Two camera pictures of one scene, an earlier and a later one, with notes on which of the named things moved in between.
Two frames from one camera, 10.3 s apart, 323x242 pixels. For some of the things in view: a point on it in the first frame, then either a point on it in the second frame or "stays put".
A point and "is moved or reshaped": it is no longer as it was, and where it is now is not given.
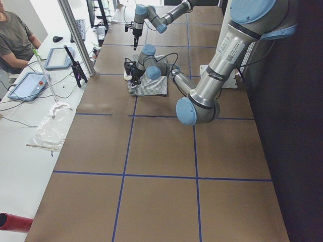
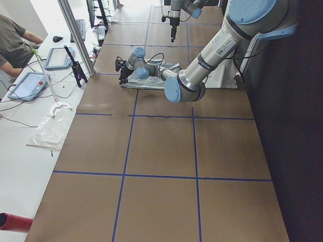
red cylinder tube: [9, 222] stays put
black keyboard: [81, 23] stays put
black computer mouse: [57, 39] stays put
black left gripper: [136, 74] -> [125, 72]
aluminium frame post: [69, 18] stays put
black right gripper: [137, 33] -> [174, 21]
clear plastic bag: [52, 131] stays put
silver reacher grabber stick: [36, 53] stays put
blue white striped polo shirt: [147, 86] is moved or reshaped
